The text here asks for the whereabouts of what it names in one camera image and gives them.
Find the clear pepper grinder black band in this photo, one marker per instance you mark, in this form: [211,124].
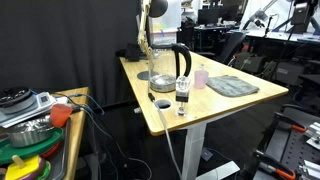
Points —
[182,93]

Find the pink plastic cup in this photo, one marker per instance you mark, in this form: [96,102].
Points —
[201,77]

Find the white cardboard box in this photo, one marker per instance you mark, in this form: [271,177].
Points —
[163,37]

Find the white table leg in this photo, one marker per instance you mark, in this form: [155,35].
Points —
[192,154]

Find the grey folded cloth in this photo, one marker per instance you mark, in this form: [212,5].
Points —
[231,86]

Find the translucent plastic storage bin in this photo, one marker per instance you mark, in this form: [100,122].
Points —
[165,14]

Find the black office chair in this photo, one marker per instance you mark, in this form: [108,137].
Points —
[231,45]

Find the black computer monitor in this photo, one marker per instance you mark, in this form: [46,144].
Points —
[208,16]

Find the orange plastic cup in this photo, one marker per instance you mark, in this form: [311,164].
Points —
[59,114]

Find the white digital kitchen scale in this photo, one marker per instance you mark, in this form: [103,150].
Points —
[35,105]

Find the steel bowl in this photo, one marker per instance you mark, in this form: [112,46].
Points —
[30,132]

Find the black round scale plate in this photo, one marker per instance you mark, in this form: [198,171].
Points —
[15,95]

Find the yellow toy block with peg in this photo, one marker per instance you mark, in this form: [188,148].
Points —
[22,167]

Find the green plastic plate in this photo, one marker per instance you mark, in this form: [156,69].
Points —
[7,150]

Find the glass electric kettle black handle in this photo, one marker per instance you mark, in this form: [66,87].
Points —
[173,61]

